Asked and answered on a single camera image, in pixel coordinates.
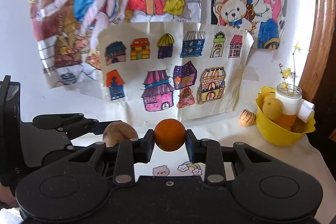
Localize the large striped beige melon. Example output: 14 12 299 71
102 121 138 147

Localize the small orange tangerine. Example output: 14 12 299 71
154 119 186 152

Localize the left hand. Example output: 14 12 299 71
0 184 18 209

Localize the yellow plastic bowl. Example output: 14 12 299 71
255 86 315 147

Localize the orange fruit in bowl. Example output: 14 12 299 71
274 114 297 128

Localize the houses drawing paper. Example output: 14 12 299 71
98 22 253 126

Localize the white glass jar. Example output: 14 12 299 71
275 83 303 115

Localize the white paper roll in bowl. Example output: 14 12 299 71
297 100 315 123

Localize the white printed table cloth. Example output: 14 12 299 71
71 118 336 224

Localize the yellow flower twig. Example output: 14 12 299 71
278 43 301 95

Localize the wooden window frame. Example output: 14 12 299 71
299 0 335 102

